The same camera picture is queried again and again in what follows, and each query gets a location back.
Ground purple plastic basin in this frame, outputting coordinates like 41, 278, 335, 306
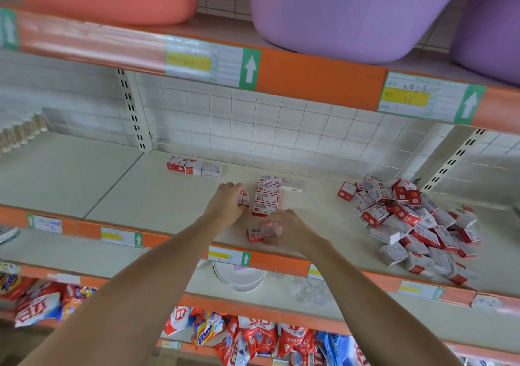
453, 0, 520, 87
247, 0, 480, 65

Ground white perforated shelf upright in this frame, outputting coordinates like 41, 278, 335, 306
421, 128, 487, 194
115, 68, 154, 154

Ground person's right hand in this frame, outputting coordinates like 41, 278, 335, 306
262, 209, 323, 259

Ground white shelf with orange edges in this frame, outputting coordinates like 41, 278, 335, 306
0, 4, 520, 366

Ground cluster of clear glasses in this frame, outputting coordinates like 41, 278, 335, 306
291, 276, 331, 306

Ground person's left hand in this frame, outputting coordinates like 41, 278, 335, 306
201, 181, 251, 228

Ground pile of red white boxes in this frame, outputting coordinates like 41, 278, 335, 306
337, 175, 485, 286

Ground person's left forearm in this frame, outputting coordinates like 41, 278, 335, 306
20, 215, 230, 366

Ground large label with green arrow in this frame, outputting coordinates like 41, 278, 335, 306
0, 8, 20, 52
377, 71, 488, 126
164, 35, 263, 91

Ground pile of small colourful packets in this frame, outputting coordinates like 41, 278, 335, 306
0, 272, 326, 366

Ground row of beige bundles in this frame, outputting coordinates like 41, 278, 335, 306
0, 111, 52, 156

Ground white handwritten label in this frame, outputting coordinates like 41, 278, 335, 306
470, 293, 503, 311

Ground person's right forearm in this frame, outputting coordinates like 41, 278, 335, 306
299, 240, 466, 366

